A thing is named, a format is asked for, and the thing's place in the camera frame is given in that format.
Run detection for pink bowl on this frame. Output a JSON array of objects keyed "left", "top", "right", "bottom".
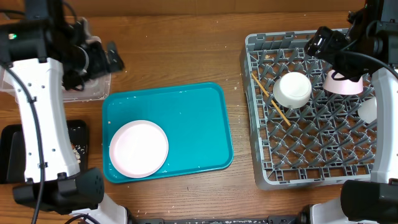
[{"left": 323, "top": 70, "right": 363, "bottom": 95}]

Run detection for white bowl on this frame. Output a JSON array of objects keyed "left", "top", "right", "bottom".
[{"left": 273, "top": 72, "right": 312, "bottom": 109}]

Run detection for white cup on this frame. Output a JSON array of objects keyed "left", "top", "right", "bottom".
[{"left": 358, "top": 97, "right": 377, "bottom": 123}]

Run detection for wooden chopstick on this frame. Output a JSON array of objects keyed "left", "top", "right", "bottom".
[{"left": 251, "top": 73, "right": 291, "bottom": 127}]

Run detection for white plate with food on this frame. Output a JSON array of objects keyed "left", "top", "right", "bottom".
[{"left": 109, "top": 120, "right": 169, "bottom": 179}]

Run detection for peanuts and rice food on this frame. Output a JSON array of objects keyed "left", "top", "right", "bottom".
[{"left": 71, "top": 143, "right": 88, "bottom": 164}]

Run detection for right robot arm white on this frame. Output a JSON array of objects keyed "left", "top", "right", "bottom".
[{"left": 303, "top": 19, "right": 397, "bottom": 223}]

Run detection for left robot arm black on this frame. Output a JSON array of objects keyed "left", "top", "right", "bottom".
[{"left": 1, "top": 19, "right": 134, "bottom": 223}]

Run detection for grey dishwasher rack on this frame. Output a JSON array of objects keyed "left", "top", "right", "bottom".
[{"left": 239, "top": 26, "right": 398, "bottom": 191}]

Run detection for clear plastic bin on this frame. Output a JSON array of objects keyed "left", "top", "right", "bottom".
[{"left": 0, "top": 17, "right": 103, "bottom": 94}]

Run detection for teal serving tray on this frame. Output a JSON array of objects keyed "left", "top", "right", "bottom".
[{"left": 102, "top": 82, "right": 234, "bottom": 184}]

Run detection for black plastic tray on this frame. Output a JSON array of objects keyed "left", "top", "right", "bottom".
[{"left": 1, "top": 120, "right": 89, "bottom": 184}]

